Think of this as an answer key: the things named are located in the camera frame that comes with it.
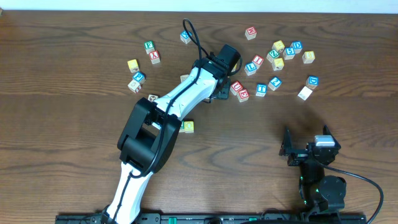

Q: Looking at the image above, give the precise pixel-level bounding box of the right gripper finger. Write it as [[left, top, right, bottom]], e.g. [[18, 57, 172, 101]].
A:
[[323, 125, 341, 148], [279, 127, 294, 156]]

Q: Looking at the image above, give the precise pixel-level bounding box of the blue T block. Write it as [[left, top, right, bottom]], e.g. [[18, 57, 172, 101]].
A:
[[256, 83, 267, 97]]

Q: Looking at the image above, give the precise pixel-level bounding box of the yellow O block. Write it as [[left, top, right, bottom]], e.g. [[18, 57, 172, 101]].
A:
[[184, 121, 195, 133]]

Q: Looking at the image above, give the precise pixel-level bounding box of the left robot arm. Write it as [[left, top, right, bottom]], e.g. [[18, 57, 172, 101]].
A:
[[101, 45, 241, 223]]

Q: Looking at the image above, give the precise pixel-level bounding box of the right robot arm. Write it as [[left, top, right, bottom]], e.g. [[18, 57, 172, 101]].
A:
[[279, 126, 346, 221]]

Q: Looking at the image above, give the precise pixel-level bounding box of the red U block lower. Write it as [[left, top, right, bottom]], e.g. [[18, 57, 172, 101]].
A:
[[229, 81, 243, 96]]

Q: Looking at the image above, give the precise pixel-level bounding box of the red E block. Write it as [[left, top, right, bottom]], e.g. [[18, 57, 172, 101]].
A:
[[237, 88, 250, 102]]

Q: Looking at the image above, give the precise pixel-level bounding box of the blue L block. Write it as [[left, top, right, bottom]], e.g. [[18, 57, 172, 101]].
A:
[[244, 62, 257, 76]]

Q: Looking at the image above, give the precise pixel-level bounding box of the red I block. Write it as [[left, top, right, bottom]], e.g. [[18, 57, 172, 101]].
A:
[[252, 55, 264, 69]]

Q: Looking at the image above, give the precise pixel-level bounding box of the red H block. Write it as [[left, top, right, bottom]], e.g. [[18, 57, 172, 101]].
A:
[[245, 26, 257, 40]]

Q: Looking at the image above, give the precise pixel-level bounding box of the wood block green side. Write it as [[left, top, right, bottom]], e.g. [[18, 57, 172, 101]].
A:
[[180, 75, 189, 83]]

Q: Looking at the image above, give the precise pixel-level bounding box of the plain wood block right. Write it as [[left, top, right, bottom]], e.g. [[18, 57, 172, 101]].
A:
[[298, 86, 313, 101]]

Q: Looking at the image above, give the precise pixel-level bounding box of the green Z block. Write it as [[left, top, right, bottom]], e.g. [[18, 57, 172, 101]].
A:
[[266, 49, 280, 63]]

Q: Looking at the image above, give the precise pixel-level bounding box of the blue X block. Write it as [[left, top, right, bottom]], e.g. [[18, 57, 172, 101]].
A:
[[180, 31, 192, 44]]

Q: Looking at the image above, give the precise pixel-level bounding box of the blue D block lower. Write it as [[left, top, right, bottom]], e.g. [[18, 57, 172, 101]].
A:
[[305, 76, 319, 90]]

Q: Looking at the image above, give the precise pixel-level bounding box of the blue d block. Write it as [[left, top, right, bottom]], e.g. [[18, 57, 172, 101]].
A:
[[305, 76, 319, 90], [290, 41, 303, 54]]

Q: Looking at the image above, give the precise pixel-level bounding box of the yellow block below Z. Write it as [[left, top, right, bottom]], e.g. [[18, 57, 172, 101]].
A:
[[272, 58, 284, 71]]

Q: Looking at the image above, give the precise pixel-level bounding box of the yellow block top right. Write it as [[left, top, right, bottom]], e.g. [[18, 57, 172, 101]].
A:
[[272, 40, 285, 53]]

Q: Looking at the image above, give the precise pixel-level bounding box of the blue 2 block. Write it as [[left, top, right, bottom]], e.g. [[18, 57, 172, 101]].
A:
[[268, 77, 282, 91]]

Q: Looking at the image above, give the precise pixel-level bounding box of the blue 5 block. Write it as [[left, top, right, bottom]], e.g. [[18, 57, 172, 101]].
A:
[[282, 47, 295, 60]]

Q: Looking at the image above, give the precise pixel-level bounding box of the blue D block upper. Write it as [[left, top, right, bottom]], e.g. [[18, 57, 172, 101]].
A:
[[290, 41, 303, 54]]

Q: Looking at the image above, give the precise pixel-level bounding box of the wood picture block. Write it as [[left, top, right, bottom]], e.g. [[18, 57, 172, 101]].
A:
[[148, 95, 159, 102]]

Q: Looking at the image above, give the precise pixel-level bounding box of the red Y block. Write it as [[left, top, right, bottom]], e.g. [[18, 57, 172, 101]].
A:
[[149, 50, 160, 64]]

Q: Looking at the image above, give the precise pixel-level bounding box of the yellow 8 block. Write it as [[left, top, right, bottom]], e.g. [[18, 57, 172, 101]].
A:
[[302, 51, 315, 64]]

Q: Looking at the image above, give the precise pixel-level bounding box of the green F block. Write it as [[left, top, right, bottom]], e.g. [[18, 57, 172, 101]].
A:
[[144, 40, 155, 54]]

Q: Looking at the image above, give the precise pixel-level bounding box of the blue P block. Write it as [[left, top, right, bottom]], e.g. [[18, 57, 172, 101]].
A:
[[132, 72, 146, 84]]

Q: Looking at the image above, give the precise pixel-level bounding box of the plain wood red-sided block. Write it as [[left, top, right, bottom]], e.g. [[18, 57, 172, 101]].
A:
[[127, 80, 142, 93]]

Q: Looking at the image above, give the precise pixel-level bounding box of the yellow block far left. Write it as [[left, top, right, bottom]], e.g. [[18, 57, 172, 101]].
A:
[[127, 59, 139, 73]]

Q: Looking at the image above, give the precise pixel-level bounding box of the right black cable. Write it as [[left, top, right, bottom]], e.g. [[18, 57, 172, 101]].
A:
[[313, 157, 385, 224]]

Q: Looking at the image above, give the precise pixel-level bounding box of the black cable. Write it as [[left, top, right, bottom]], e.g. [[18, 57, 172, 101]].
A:
[[313, 157, 385, 224], [110, 17, 212, 224]]

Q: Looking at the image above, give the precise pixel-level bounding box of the left black cable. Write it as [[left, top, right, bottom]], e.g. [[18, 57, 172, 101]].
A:
[[110, 17, 212, 224]]

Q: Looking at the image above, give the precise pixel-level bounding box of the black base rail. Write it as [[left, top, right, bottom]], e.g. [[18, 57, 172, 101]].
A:
[[55, 212, 368, 224]]

